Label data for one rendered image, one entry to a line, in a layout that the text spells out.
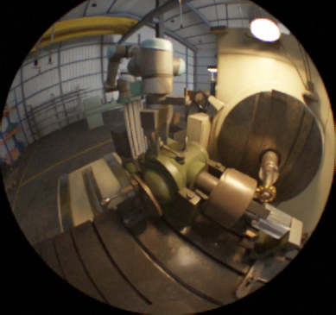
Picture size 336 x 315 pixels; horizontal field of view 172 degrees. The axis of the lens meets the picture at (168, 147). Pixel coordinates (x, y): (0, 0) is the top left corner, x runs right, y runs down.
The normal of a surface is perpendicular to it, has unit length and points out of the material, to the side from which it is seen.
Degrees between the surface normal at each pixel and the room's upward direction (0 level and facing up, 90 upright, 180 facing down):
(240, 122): 90
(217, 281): 0
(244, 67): 90
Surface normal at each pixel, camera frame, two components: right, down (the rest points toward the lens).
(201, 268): -0.01, -0.85
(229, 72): -0.73, 0.37
